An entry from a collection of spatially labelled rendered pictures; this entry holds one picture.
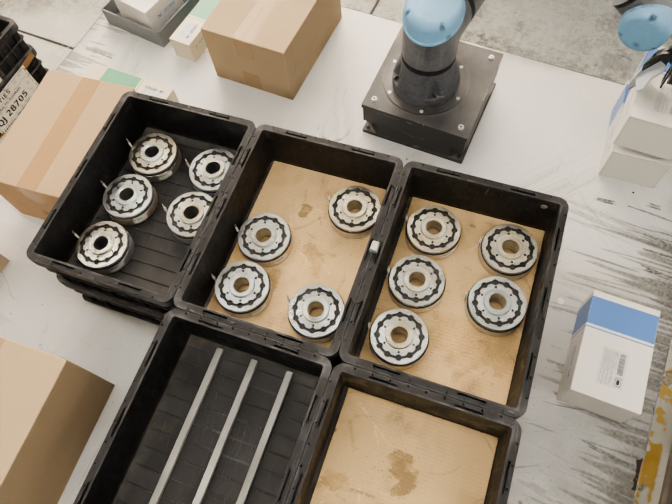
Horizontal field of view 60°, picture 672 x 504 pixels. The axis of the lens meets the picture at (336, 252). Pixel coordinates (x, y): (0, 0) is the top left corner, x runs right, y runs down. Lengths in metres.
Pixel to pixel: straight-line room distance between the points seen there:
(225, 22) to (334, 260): 0.66
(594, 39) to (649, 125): 1.46
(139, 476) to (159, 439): 0.06
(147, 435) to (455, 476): 0.52
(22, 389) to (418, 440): 0.67
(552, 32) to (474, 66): 1.32
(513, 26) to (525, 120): 1.26
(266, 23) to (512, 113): 0.62
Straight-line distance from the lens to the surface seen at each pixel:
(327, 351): 0.94
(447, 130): 1.31
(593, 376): 1.14
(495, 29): 2.68
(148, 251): 1.20
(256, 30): 1.44
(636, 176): 1.43
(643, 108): 1.30
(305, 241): 1.13
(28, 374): 1.13
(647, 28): 1.02
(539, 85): 1.55
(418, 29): 1.19
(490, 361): 1.06
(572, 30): 2.74
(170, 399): 1.09
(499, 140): 1.43
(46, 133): 1.42
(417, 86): 1.30
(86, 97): 1.44
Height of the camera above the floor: 1.84
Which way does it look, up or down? 65 degrees down
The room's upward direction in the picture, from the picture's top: 9 degrees counter-clockwise
